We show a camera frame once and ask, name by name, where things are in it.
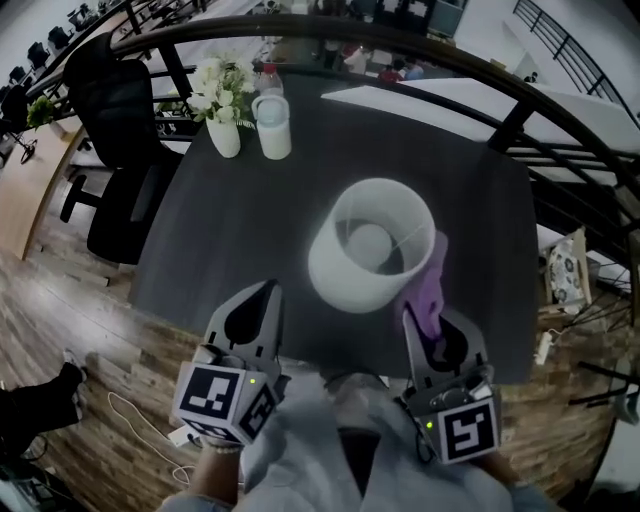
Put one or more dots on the small green potted plant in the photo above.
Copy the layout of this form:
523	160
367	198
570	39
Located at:
41	111

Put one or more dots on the light wooden table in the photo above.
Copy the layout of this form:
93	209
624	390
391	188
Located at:
30	200

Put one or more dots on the purple cloth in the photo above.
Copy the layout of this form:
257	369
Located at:
430	295

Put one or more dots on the black metal stand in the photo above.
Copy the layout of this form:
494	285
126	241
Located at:
600	395

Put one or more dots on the person's light grey clothing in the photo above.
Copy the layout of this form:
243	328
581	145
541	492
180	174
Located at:
310	470

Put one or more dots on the person's right forearm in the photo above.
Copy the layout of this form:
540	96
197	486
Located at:
495	467

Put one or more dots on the white table lamp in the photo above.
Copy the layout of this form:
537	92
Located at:
350	285

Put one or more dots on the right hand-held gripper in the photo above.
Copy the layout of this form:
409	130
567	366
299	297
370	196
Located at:
470	430

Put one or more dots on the black metal railing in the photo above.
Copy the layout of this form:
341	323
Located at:
512	125

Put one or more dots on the white jug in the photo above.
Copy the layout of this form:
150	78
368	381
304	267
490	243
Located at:
275	140

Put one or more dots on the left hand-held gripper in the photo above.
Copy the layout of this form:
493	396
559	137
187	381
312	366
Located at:
210	395

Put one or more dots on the black office chair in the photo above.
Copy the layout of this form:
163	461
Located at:
115	110

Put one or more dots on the round dark grey table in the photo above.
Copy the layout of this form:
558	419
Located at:
240	225

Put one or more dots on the wooden chair with floral cushion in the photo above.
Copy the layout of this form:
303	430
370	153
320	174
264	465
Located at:
562	270

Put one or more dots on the white power strip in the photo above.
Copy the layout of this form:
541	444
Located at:
177	436
543	347

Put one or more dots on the white vase with flowers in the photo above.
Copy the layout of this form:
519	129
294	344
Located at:
225	140

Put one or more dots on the person's left forearm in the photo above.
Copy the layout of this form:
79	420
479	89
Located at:
217	475

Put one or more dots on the clear plastic bottle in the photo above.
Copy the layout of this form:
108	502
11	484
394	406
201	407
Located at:
270	82

